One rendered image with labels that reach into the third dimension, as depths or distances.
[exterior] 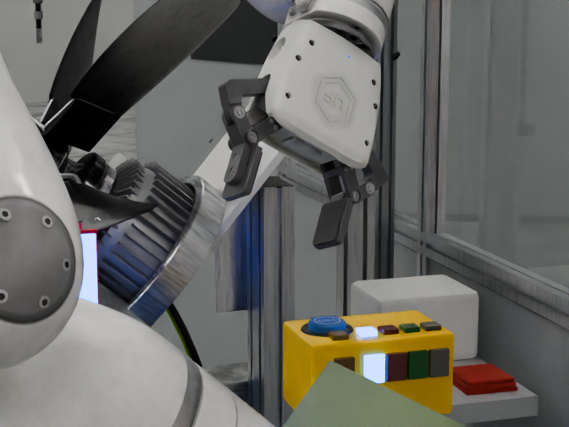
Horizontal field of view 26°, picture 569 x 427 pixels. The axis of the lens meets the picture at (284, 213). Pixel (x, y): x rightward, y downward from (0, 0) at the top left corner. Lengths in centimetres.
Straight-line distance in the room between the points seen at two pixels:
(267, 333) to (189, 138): 265
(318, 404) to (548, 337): 82
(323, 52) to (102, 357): 33
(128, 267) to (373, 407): 66
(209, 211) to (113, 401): 87
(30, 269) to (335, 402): 41
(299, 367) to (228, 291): 56
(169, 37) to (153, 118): 295
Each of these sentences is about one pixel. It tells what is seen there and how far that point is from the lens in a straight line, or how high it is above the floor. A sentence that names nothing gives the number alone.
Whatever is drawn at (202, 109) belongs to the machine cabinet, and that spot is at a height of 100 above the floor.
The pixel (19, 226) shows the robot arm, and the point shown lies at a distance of 69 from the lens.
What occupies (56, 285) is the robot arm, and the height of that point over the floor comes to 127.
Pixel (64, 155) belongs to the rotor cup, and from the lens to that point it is 163.
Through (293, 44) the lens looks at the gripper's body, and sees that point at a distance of 98.
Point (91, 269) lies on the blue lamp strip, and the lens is 124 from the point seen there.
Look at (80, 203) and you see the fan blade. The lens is 144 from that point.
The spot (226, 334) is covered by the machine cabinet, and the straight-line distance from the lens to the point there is 436.
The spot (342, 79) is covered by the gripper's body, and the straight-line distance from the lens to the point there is 100.
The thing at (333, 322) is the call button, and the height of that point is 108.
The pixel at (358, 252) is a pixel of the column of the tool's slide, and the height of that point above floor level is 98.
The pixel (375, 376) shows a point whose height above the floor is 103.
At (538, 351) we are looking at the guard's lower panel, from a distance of 185.
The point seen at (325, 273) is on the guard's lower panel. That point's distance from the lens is 272.
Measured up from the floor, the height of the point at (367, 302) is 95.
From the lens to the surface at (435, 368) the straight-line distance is 130.
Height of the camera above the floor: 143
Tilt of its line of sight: 11 degrees down
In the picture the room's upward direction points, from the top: straight up
